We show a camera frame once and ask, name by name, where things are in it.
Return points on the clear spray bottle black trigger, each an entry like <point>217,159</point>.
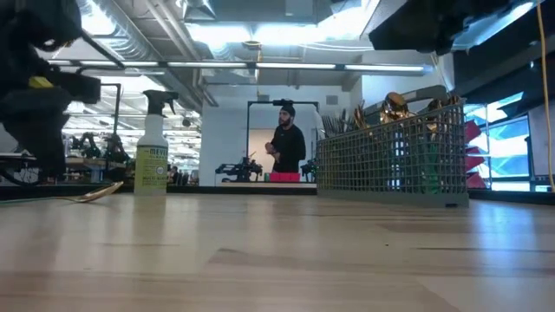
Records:
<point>152,164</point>

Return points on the background black robot arm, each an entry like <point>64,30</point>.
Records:
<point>240,169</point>

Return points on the grey mesh cutlery caddy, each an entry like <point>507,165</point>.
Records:
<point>390,164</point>

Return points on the background workbench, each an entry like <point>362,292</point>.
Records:
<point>86,162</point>

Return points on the black aluminium table frame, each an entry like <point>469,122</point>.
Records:
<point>243,190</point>

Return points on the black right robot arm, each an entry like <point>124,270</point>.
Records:
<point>425,21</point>

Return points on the person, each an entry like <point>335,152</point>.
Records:
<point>288,147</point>

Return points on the red bin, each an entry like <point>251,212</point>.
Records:
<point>284,177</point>

